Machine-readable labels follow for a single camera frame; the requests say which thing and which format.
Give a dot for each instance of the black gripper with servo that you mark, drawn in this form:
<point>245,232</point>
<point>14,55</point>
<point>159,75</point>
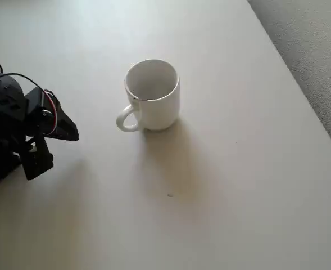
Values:
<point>64,130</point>

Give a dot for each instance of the silver metal teaspoon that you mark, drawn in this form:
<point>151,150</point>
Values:
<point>134,98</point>

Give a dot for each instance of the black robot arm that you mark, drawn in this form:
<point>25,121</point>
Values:
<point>2,126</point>

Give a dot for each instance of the white ceramic mug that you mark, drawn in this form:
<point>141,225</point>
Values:
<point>159,115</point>

